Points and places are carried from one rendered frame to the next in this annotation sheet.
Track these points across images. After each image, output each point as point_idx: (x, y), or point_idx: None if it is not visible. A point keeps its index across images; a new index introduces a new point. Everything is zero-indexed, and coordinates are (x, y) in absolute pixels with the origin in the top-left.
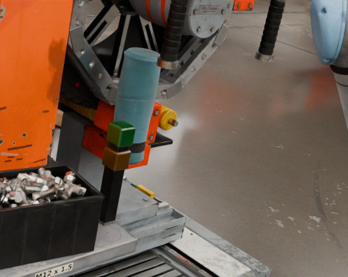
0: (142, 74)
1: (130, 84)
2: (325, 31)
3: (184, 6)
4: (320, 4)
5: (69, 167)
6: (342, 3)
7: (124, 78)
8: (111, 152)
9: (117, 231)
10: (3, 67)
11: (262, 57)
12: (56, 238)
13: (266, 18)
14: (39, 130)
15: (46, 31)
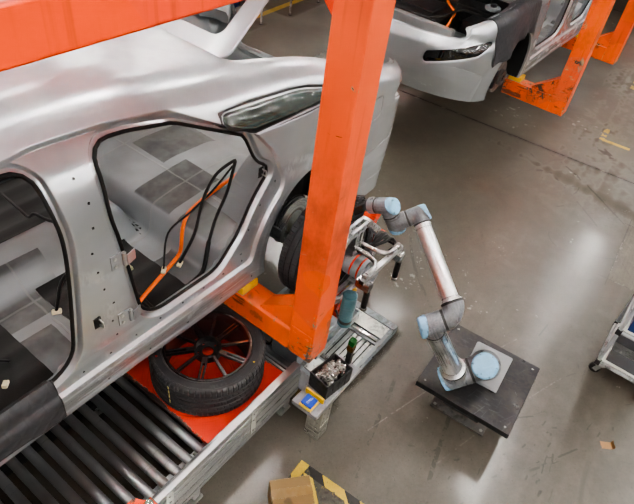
0: (351, 304)
1: (347, 307)
2: (422, 335)
3: (369, 294)
4: (420, 327)
5: (337, 355)
6: (427, 328)
7: (344, 305)
8: (350, 348)
9: (353, 367)
10: (315, 337)
11: (393, 279)
12: (340, 384)
13: (394, 266)
14: (323, 342)
15: (326, 320)
